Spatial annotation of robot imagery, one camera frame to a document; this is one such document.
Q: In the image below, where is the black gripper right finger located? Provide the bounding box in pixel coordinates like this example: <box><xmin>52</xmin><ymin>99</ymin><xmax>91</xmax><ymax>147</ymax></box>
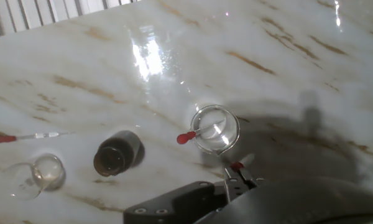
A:
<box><xmin>236</xmin><ymin>167</ymin><xmax>265</xmax><ymax>190</ymax></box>

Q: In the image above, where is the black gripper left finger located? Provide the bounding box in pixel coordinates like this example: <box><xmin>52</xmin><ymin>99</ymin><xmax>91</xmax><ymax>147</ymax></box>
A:
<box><xmin>123</xmin><ymin>167</ymin><xmax>237</xmax><ymax>224</ymax></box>

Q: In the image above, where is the glass dropper red bulb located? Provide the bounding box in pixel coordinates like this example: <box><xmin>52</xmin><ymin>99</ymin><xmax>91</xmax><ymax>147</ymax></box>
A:
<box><xmin>176</xmin><ymin>119</ymin><xmax>227</xmax><ymax>146</ymax></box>
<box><xmin>0</xmin><ymin>131</ymin><xmax>70</xmax><ymax>144</ymax></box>
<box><xmin>229</xmin><ymin>153</ymin><xmax>256</xmax><ymax>173</ymax></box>

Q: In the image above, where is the clear glass beaker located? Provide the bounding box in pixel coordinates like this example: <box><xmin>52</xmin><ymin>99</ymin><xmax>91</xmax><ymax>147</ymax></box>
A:
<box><xmin>4</xmin><ymin>153</ymin><xmax>67</xmax><ymax>201</ymax></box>
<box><xmin>190</xmin><ymin>104</ymin><xmax>241</xmax><ymax>156</ymax></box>

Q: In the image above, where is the brown glass bottle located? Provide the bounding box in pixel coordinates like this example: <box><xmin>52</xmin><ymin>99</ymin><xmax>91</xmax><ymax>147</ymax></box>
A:
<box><xmin>93</xmin><ymin>129</ymin><xmax>145</xmax><ymax>178</ymax></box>

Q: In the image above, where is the marble pattern sheet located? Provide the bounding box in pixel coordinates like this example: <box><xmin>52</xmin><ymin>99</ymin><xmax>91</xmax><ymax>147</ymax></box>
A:
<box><xmin>0</xmin><ymin>0</ymin><xmax>373</xmax><ymax>224</ymax></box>

